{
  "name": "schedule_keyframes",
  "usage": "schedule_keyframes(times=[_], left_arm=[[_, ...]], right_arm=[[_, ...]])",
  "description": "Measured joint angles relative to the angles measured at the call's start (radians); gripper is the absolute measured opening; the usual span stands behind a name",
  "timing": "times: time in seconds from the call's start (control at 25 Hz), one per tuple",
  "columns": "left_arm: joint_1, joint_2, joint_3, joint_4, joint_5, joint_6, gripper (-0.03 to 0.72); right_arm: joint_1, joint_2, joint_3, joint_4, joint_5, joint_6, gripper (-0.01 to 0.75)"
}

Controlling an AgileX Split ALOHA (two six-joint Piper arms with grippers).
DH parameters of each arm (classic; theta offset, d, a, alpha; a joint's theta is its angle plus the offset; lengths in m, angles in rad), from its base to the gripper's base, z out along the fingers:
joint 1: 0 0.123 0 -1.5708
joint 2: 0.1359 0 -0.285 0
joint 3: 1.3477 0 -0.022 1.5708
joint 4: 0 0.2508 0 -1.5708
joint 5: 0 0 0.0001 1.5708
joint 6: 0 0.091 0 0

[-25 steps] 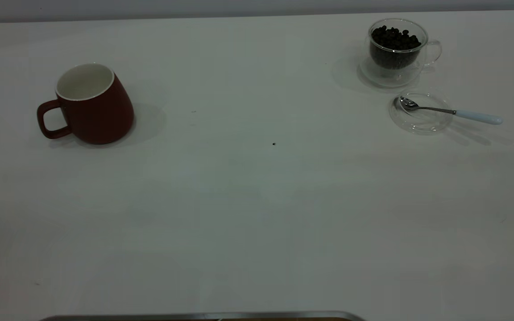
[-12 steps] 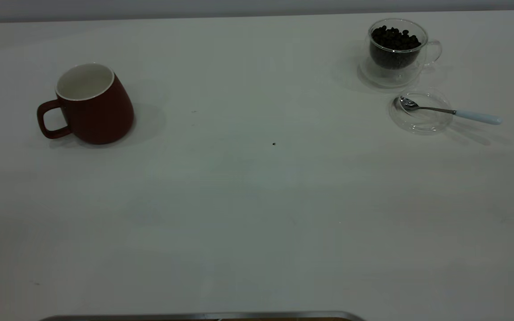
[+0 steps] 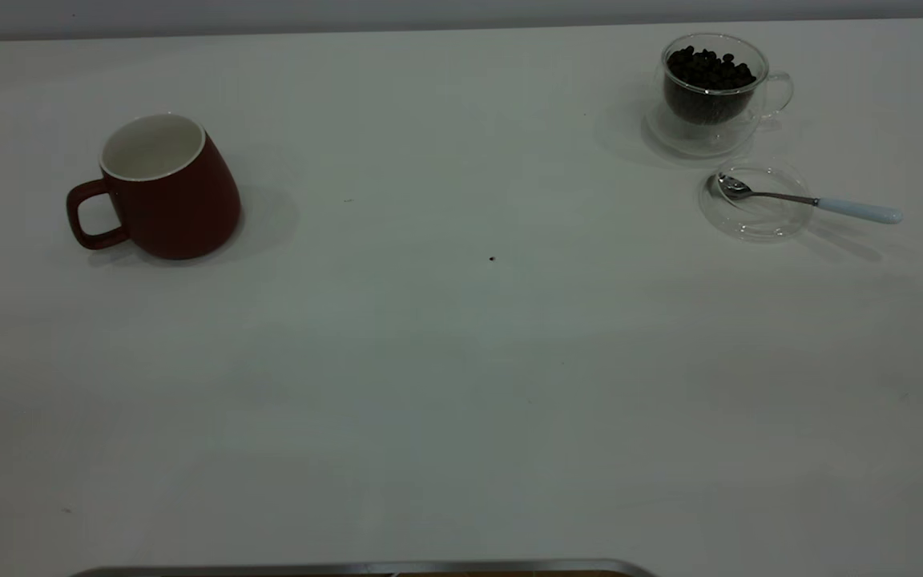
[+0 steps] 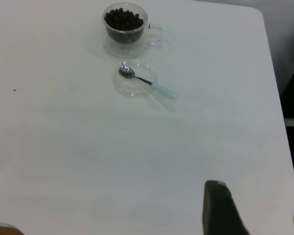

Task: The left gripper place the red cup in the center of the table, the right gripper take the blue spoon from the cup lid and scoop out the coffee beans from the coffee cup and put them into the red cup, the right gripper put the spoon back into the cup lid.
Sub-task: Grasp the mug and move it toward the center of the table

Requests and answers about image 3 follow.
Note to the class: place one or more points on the red ceramic mug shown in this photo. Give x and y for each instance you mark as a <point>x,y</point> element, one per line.
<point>181,208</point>

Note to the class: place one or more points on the clear glass cup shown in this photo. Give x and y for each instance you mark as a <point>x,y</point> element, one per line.
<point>718,138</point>

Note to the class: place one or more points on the dark coffee beans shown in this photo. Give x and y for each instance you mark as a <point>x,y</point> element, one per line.
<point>706,80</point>

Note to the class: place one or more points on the small clear glass dish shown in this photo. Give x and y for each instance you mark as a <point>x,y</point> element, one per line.
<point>758,226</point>

